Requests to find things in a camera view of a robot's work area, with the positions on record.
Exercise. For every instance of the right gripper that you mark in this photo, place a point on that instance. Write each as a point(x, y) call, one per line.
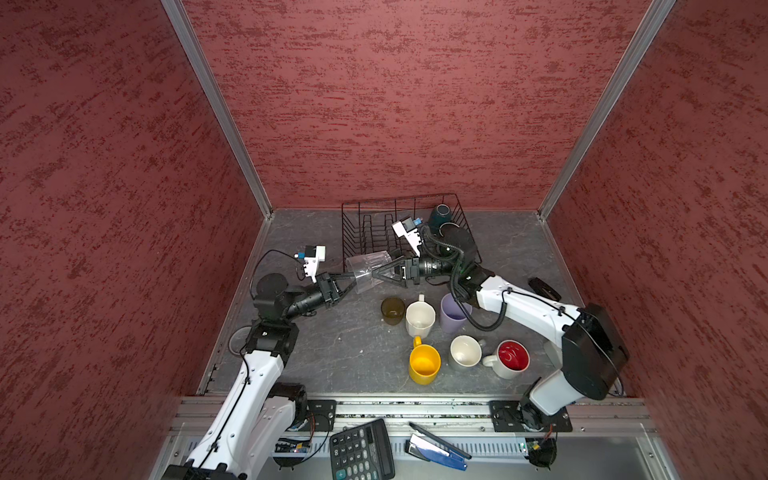
point(412, 268)

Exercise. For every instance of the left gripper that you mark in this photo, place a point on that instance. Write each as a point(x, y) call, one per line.
point(332, 286)

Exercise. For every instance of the clear glass cup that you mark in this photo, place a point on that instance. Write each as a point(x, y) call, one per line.
point(363, 266)

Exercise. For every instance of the dark green ceramic mug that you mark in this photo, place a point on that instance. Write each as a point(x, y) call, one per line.
point(440, 215)

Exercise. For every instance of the black mug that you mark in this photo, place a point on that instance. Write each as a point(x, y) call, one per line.
point(455, 236)

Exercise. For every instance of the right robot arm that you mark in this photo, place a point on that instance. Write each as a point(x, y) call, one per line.
point(584, 344)

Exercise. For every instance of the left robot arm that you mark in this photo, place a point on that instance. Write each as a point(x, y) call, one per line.
point(259, 408)

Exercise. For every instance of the olive green glass cup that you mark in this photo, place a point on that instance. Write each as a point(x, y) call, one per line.
point(392, 310)

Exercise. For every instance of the white ceramic mug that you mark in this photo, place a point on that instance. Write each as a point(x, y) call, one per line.
point(420, 317)

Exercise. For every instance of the lilac plastic cup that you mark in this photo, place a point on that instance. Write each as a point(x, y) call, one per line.
point(452, 316)

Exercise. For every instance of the yellow mug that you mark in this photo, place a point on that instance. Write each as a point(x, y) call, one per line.
point(424, 362)

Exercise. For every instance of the cream white mug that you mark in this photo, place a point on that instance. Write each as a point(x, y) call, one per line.
point(465, 352)

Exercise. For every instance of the black small object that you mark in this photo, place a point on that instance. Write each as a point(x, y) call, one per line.
point(543, 289)

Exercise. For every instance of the white mug red inside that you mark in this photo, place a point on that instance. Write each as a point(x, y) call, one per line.
point(509, 361)

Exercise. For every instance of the black calculator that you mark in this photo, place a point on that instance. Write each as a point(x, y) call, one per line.
point(362, 452)

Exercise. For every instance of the left circuit board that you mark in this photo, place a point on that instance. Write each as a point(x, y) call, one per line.
point(293, 447)

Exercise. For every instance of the circuit board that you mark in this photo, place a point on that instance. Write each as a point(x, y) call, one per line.
point(539, 449)
point(293, 447)

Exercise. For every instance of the blue black stapler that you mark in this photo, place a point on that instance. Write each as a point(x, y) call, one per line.
point(429, 447)

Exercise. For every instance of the right circuit board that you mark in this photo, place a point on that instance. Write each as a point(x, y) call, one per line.
point(539, 449)

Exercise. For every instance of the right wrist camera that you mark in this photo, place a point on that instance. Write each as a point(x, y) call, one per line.
point(409, 230)

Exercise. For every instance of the black wire dish rack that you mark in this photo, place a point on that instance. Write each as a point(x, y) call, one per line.
point(367, 224)

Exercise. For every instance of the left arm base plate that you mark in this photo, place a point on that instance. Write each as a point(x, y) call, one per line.
point(320, 415)

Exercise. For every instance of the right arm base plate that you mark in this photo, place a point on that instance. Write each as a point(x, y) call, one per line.
point(508, 417)

